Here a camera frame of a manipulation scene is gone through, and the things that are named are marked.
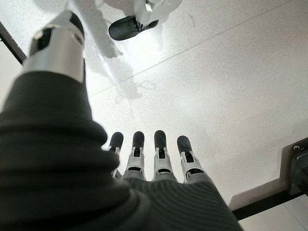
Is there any black floor frame bar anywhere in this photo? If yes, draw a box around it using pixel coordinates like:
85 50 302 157
0 21 27 66

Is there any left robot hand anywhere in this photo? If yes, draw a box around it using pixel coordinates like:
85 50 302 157
0 10 244 231

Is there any dark metal bracket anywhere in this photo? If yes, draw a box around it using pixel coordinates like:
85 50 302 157
228 138 308 210

